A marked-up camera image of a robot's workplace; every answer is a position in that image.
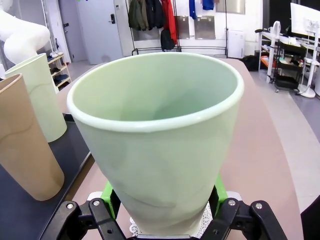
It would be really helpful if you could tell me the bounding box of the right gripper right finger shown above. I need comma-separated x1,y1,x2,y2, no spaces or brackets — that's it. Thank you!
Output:
199,174,288,240

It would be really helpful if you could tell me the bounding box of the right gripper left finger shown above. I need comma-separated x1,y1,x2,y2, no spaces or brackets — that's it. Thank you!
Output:
37,181,127,240

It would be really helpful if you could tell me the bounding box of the white lace paper coaster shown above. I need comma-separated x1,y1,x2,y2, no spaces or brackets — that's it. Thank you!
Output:
129,202,214,239

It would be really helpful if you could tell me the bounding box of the light green plastic cup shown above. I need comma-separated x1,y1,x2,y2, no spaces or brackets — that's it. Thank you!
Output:
4,52,68,144
66,51,245,235

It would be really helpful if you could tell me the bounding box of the brown plastic cup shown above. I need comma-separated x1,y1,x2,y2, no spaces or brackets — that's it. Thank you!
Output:
0,73,66,202

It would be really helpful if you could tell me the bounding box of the black plastic tray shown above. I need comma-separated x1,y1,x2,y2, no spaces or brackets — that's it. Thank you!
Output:
0,112,92,240

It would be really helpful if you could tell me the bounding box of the wooden shoe rack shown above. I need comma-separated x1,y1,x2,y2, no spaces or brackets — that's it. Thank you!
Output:
46,53,73,89

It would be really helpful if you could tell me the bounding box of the black utility cart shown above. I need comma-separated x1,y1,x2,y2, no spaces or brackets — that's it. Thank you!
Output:
273,47,305,96

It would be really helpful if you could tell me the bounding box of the white standing fan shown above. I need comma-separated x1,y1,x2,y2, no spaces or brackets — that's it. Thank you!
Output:
266,20,283,84

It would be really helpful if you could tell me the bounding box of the white air purifier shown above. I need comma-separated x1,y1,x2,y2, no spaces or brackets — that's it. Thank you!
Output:
228,29,246,59

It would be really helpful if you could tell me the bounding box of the black clothes rack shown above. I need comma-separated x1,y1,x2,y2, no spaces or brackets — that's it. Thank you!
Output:
127,0,229,58

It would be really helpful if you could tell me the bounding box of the grey door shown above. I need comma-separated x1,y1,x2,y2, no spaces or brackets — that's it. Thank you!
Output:
75,0,125,65

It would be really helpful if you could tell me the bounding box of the black backpack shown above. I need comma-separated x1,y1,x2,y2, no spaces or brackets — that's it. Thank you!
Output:
160,28,176,52

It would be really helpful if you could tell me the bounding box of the grey metal plate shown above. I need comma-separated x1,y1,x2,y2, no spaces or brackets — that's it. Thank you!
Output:
194,15,216,41
174,15,193,40

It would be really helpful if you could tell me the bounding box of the olive green jacket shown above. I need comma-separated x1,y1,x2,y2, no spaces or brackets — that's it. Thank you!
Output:
128,0,150,32

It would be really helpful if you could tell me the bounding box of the red jacket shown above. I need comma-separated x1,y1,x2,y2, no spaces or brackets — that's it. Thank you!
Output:
161,0,179,45

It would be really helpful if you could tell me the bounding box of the white computer monitor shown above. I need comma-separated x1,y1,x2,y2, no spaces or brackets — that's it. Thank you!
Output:
289,2,320,39

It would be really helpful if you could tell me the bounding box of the blue hanging garment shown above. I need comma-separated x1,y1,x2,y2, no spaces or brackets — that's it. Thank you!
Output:
188,0,216,20

